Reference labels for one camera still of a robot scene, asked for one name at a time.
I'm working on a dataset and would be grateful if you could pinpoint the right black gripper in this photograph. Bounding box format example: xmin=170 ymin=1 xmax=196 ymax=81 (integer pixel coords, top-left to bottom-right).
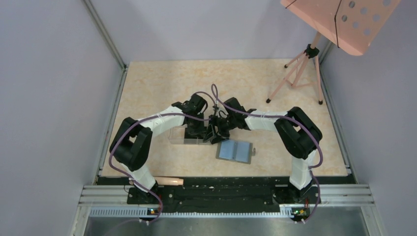
xmin=203 ymin=115 xmax=237 ymax=145

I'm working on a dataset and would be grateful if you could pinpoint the clear plastic card box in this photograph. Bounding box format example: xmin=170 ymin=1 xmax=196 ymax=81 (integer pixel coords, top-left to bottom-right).
xmin=168 ymin=126 xmax=211 ymax=145

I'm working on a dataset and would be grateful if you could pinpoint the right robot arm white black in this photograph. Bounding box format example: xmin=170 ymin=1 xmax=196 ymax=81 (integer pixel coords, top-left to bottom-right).
xmin=203 ymin=97 xmax=323 ymax=203

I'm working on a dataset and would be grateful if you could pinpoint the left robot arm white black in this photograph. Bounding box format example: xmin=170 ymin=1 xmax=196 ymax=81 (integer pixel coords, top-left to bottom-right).
xmin=109 ymin=94 xmax=208 ymax=203

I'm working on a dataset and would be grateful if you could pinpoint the pink music stand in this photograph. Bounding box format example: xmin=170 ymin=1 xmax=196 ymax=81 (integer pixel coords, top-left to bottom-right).
xmin=266 ymin=0 xmax=401 ymax=104

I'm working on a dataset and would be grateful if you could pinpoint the beige cylindrical handle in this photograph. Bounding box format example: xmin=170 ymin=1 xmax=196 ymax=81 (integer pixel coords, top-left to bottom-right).
xmin=154 ymin=177 xmax=184 ymax=186

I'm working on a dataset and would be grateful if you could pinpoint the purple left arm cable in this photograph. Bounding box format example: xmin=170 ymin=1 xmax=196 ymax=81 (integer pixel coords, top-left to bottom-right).
xmin=108 ymin=91 xmax=217 ymax=225

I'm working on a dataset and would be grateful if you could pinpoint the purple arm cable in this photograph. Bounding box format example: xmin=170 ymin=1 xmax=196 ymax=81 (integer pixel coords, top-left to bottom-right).
xmin=108 ymin=91 xmax=217 ymax=225
xmin=211 ymin=84 xmax=324 ymax=224

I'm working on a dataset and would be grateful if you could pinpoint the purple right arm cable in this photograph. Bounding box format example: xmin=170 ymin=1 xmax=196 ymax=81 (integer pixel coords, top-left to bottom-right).
xmin=211 ymin=84 xmax=324 ymax=224

